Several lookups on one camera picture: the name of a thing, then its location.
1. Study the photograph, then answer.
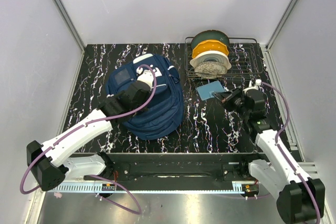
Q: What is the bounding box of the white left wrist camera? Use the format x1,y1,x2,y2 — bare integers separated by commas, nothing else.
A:
136,67,154,88

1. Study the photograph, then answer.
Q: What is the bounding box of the navy blue student backpack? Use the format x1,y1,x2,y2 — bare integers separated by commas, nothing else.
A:
106,54,184,140

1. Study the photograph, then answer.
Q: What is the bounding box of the yellow plate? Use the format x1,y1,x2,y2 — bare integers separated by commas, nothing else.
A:
192,39,229,59

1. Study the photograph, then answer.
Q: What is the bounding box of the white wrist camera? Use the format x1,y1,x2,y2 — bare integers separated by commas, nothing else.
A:
136,67,154,88
243,79,262,94

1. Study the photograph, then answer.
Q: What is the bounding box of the speckled grey plate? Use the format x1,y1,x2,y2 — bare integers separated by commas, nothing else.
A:
194,61,228,79

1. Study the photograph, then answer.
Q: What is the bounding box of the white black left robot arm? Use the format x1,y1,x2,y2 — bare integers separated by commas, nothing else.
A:
24,80,156,191

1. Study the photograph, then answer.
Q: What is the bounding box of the dark green plate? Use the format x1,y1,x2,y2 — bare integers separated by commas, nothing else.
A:
191,30,230,49

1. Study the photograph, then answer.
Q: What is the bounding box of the white plate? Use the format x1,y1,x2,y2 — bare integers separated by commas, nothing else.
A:
190,50,232,69

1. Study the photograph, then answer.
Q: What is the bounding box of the black wire dish rack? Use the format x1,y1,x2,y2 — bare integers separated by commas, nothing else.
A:
184,37,263,82

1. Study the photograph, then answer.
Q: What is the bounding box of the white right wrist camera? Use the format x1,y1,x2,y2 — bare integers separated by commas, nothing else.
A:
243,79,262,94

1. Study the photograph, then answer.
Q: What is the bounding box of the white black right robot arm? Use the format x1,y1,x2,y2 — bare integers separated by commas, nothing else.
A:
213,88,326,223

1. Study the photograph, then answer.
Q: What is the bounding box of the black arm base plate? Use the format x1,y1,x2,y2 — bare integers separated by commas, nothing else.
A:
99,162,257,182

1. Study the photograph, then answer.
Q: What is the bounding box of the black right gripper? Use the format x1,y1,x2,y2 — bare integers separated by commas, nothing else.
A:
213,86,250,119

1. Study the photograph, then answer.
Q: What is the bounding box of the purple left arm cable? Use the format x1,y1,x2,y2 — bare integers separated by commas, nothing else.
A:
19,63,158,216

